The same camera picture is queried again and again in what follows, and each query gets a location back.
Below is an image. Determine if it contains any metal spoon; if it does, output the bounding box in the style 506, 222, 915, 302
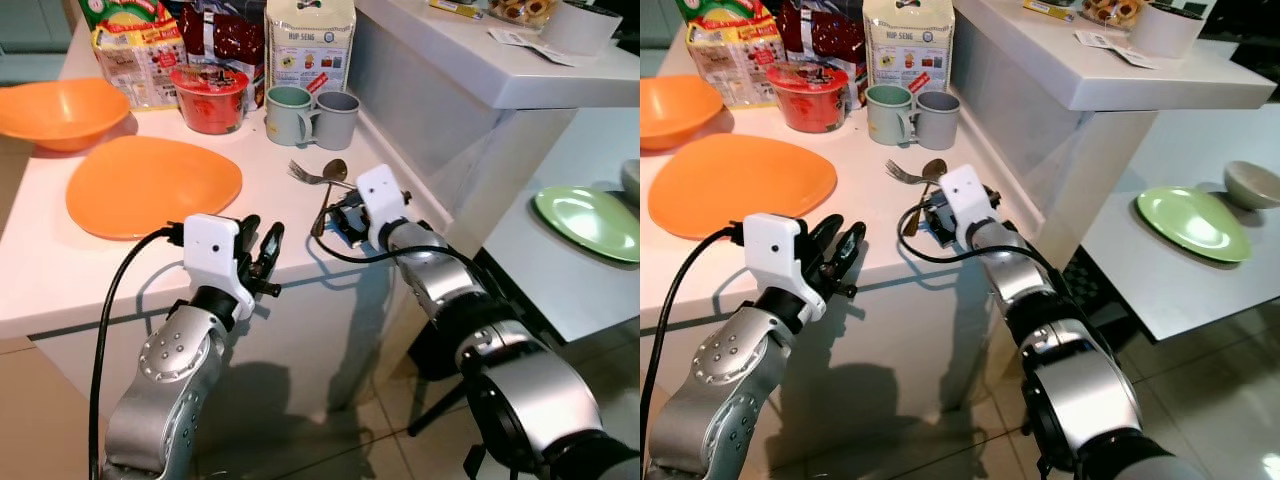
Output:
900, 158, 949, 239
311, 158, 350, 239

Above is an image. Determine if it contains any white paper tag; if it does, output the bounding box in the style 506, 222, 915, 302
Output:
487, 28, 579, 69
1075, 28, 1159, 69

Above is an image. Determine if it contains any green mug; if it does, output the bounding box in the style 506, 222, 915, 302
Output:
865, 84, 919, 147
264, 85, 319, 148

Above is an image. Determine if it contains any red instant noodle cup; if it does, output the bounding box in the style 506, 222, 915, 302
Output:
766, 60, 849, 134
169, 62, 250, 136

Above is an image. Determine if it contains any white cracker packet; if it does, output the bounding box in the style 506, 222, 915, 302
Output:
862, 0, 956, 96
264, 0, 358, 98

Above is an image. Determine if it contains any bag of cookies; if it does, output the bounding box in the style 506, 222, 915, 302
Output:
488, 0, 559, 29
1080, 0, 1144, 29

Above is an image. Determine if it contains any orange bowl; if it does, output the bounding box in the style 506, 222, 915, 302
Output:
640, 75, 725, 153
0, 78, 132, 153

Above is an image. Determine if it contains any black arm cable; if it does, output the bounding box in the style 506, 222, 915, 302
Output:
310, 195, 491, 291
897, 200, 1061, 277
640, 226, 747, 471
88, 227, 187, 480

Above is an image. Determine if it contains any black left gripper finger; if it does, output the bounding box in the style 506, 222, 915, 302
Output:
257, 222, 287, 281
832, 222, 868, 285
805, 213, 847, 269
236, 214, 262, 269

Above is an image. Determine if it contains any grey mug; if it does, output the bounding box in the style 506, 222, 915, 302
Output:
312, 90, 362, 152
912, 90, 962, 151

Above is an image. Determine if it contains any yellow snack packet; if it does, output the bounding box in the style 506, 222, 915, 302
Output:
78, 0, 189, 111
675, 0, 786, 109

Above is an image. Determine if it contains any dark red snack packet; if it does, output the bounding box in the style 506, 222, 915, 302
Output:
780, 0, 867, 109
178, 0, 269, 106

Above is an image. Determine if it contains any teal cabinet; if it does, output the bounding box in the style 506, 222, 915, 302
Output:
0, 0, 79, 53
640, 0, 681, 49

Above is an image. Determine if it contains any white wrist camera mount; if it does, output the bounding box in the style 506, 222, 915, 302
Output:
938, 164, 1001, 251
355, 164, 412, 251
183, 214, 257, 321
742, 212, 827, 323

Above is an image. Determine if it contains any silver metal fork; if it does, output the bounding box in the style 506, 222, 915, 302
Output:
289, 160, 357, 191
885, 158, 946, 189

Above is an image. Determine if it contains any green plate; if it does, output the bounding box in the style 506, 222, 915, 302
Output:
1136, 186, 1253, 265
533, 185, 641, 265

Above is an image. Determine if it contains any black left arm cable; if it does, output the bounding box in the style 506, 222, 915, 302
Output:
640, 226, 747, 471
88, 227, 187, 480

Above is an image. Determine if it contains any orange plate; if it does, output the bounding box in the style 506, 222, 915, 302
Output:
66, 135, 244, 242
648, 133, 839, 241

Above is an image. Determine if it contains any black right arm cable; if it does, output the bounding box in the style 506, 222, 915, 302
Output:
897, 200, 1061, 277
310, 195, 491, 291

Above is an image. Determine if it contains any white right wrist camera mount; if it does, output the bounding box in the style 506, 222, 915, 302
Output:
938, 164, 1001, 251
355, 164, 412, 251

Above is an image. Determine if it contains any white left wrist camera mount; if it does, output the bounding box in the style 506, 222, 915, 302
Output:
183, 214, 257, 321
742, 212, 827, 323

